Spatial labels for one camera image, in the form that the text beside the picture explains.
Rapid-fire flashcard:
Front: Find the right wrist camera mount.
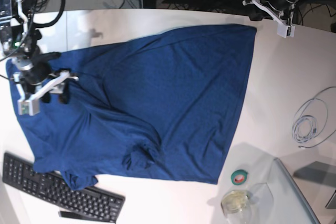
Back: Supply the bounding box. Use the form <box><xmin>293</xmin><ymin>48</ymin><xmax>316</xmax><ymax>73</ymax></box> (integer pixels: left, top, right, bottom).
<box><xmin>13</xmin><ymin>69</ymin><xmax>79</xmax><ymax>116</ymax></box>

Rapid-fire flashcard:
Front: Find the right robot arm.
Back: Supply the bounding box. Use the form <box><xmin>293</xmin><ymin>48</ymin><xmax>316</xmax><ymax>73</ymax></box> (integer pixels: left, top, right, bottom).
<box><xmin>1</xmin><ymin>0</ymin><xmax>70</xmax><ymax>99</ymax></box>

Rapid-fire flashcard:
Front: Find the green tape roll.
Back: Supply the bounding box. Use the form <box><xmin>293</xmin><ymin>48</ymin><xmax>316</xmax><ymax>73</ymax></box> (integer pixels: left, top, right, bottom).
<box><xmin>230</xmin><ymin>169</ymin><xmax>248</xmax><ymax>186</ymax></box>

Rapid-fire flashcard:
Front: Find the coiled white cable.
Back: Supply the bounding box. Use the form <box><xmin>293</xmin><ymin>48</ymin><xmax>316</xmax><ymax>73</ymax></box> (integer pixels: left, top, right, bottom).
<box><xmin>291</xmin><ymin>86</ymin><xmax>336</xmax><ymax>150</ymax></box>

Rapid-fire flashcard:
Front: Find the clear tape dispenser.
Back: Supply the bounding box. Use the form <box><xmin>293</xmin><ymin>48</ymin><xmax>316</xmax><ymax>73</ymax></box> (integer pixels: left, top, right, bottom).
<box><xmin>220</xmin><ymin>190</ymin><xmax>253</xmax><ymax>223</ymax></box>

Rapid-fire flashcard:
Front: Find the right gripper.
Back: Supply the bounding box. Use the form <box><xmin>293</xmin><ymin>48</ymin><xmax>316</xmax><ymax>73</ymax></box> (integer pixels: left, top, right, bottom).
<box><xmin>22</xmin><ymin>52</ymin><xmax>70</xmax><ymax>104</ymax></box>

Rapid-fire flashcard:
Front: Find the dark blue t-shirt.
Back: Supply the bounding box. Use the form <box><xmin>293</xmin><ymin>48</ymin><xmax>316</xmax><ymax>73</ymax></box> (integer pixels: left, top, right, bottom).
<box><xmin>17</xmin><ymin>24</ymin><xmax>257</xmax><ymax>190</ymax></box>

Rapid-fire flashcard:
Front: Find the black computer keyboard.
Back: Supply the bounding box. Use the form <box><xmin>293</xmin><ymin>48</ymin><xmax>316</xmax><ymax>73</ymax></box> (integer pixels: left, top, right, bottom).
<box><xmin>2</xmin><ymin>152</ymin><xmax>125</xmax><ymax>223</ymax></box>

